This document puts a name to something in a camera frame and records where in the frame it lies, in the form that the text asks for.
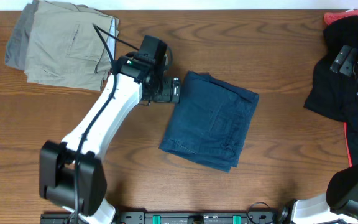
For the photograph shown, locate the navy blue cloth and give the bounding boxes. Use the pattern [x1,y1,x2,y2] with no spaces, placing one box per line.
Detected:
[159,72,259,172]

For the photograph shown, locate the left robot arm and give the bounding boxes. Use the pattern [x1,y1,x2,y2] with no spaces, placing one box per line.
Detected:
[39,35,181,223]

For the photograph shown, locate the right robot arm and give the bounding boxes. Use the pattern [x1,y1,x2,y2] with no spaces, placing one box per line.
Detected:
[277,45,358,223]

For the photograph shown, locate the black t-shirt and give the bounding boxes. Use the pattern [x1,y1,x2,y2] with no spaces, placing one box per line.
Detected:
[304,16,358,166]

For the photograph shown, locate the folded khaki trousers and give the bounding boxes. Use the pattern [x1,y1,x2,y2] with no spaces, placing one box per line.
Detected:
[24,1,119,91]

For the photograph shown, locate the folded grey garment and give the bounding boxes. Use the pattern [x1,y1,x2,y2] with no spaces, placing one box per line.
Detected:
[4,1,39,70]

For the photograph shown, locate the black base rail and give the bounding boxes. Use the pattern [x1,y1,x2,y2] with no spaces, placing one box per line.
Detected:
[40,210,291,224]

